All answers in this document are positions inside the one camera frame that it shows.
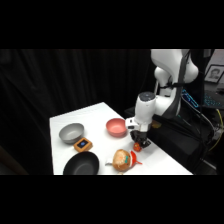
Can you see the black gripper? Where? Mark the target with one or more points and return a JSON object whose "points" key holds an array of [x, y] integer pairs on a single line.
{"points": [[140, 136]]}

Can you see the red ball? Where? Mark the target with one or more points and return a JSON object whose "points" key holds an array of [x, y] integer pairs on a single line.
{"points": [[137, 147]]}

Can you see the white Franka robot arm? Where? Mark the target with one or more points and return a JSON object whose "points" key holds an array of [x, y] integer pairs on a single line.
{"points": [[146, 110]]}

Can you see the pink bowl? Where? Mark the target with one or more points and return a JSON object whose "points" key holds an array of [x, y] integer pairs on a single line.
{"points": [[116, 127]]}

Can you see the grey bowl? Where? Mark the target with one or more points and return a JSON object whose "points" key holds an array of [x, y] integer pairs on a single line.
{"points": [[71, 132]]}

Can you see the tan plush toy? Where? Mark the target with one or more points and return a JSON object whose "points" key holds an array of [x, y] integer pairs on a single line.
{"points": [[120, 160]]}

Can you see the black draped robot stand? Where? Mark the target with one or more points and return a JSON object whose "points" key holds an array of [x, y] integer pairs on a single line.
{"points": [[173, 140]]}

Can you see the orange block with blue screen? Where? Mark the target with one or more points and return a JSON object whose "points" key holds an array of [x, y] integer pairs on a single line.
{"points": [[83, 144]]}

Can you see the black frying pan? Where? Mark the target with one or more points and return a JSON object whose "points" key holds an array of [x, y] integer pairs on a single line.
{"points": [[81, 164]]}

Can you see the blue lit device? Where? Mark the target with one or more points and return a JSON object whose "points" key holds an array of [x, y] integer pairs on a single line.
{"points": [[188, 98]]}

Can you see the framed portrait picture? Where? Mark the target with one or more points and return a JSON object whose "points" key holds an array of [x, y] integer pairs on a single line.
{"points": [[214, 73]]}

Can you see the black curtain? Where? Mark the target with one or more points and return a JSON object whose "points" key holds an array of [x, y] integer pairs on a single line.
{"points": [[36, 100]]}

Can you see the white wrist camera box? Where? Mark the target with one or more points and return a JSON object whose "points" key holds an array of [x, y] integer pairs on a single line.
{"points": [[130, 123]]}

